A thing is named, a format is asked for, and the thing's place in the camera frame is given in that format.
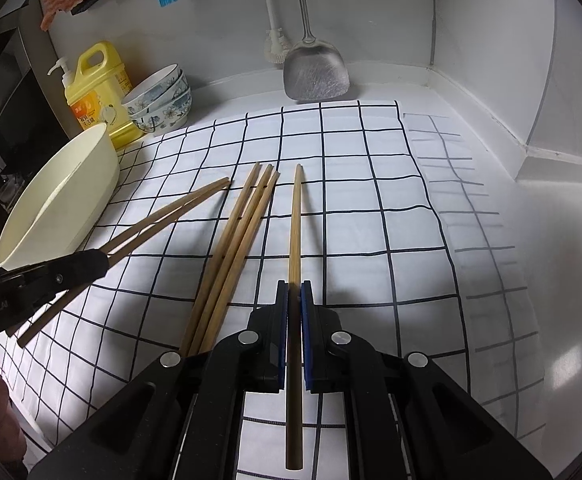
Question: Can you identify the wooden chopstick ten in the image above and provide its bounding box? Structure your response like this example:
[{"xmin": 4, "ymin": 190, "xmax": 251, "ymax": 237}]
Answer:
[{"xmin": 191, "ymin": 166, "xmax": 279, "ymax": 354}]

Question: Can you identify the wooden chopstick seven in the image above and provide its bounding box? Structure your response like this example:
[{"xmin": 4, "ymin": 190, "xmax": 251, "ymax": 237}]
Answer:
[{"xmin": 285, "ymin": 164, "xmax": 303, "ymax": 470}]

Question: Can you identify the wooden chopstick nine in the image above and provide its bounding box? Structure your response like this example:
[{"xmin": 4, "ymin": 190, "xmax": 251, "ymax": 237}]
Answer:
[{"xmin": 180, "ymin": 162, "xmax": 273, "ymax": 356}]

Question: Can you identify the wooden chopstick eight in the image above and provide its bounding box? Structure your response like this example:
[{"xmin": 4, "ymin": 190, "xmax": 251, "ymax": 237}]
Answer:
[{"xmin": 179, "ymin": 162, "xmax": 261, "ymax": 358}]

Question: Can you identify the wooden chopstick six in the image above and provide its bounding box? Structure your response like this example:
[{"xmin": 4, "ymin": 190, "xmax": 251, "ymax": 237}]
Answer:
[{"xmin": 16, "ymin": 179, "xmax": 231, "ymax": 348}]

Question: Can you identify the large cream bowl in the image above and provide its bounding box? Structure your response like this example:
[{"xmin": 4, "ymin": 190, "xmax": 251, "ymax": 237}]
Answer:
[{"xmin": 0, "ymin": 122, "xmax": 120, "ymax": 271}]

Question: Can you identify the white grid pattern cloth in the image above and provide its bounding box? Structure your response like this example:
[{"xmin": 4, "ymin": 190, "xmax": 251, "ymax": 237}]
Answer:
[{"xmin": 0, "ymin": 102, "xmax": 545, "ymax": 465}]

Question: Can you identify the bottom floral ceramic bowl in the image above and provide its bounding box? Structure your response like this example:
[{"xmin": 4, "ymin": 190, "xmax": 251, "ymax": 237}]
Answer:
[{"xmin": 131, "ymin": 92, "xmax": 192, "ymax": 134}]

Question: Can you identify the floral ceramic bowl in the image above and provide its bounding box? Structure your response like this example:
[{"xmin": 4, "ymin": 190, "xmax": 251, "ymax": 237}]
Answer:
[
  {"xmin": 121, "ymin": 64, "xmax": 181, "ymax": 115},
  {"xmin": 131, "ymin": 92, "xmax": 192, "ymax": 134},
  {"xmin": 126, "ymin": 79, "xmax": 193, "ymax": 124}
]

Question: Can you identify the white pump soap bottle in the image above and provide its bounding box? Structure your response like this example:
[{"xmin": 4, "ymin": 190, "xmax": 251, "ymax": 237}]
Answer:
[{"xmin": 47, "ymin": 56, "xmax": 75, "ymax": 89}]

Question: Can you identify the yellow dish soap bottle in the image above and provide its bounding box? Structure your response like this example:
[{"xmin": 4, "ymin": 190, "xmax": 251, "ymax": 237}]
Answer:
[{"xmin": 64, "ymin": 41, "xmax": 142, "ymax": 150}]

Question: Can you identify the top floral ceramic bowl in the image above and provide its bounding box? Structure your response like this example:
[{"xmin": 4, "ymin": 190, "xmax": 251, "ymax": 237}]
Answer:
[{"xmin": 121, "ymin": 64, "xmax": 181, "ymax": 115}]

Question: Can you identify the steel spatula turner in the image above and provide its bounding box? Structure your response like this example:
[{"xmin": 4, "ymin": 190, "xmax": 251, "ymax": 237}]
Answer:
[{"xmin": 283, "ymin": 0, "xmax": 349, "ymax": 102}]

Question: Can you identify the middle floral ceramic bowl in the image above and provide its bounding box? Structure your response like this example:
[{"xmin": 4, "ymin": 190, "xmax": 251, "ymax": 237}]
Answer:
[{"xmin": 126, "ymin": 79, "xmax": 193, "ymax": 124}]

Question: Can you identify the white dish brush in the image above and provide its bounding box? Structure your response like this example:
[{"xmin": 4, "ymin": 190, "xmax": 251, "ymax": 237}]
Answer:
[{"xmin": 264, "ymin": 0, "xmax": 291, "ymax": 66}]

